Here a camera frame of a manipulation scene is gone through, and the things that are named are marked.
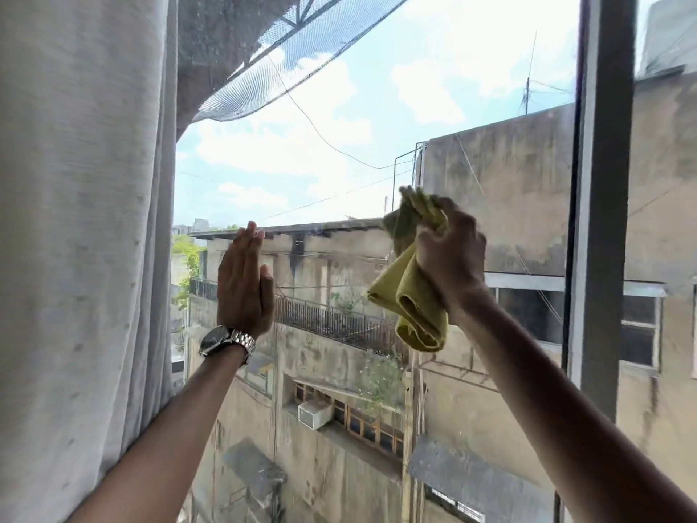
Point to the person's right hand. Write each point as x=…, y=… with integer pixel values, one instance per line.
x=452, y=255

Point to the green tree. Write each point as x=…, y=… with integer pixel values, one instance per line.
x=188, y=255

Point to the white air conditioner unit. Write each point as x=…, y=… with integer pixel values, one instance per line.
x=315, y=415

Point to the person's left hand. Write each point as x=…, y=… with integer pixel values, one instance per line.
x=245, y=288

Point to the person's right forearm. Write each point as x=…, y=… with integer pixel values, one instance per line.
x=544, y=408

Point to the small grey awning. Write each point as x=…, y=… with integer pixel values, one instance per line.
x=253, y=463

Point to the silver metal wristwatch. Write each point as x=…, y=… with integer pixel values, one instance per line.
x=226, y=340

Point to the rough concrete overhang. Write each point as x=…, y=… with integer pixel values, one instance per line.
x=218, y=48

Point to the grey metal window frame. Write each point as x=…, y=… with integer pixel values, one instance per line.
x=599, y=212

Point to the green cloth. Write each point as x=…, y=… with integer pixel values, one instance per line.
x=414, y=305

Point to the large grey corrugated awning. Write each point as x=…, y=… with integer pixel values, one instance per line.
x=474, y=479

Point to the weathered beige concrete building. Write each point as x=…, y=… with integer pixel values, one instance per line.
x=517, y=185

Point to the white fabric curtain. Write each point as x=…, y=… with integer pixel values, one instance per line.
x=81, y=239

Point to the black metal balcony railing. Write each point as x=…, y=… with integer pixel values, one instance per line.
x=337, y=321

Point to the clear window glass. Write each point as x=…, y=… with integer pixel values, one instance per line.
x=670, y=212
x=381, y=92

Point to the white-framed building window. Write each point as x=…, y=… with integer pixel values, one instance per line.
x=528, y=310

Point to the grey mesh netting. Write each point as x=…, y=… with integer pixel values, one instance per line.
x=305, y=59

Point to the person's left forearm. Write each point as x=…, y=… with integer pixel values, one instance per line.
x=163, y=441

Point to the thin rooftop antenna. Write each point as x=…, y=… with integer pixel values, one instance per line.
x=527, y=87

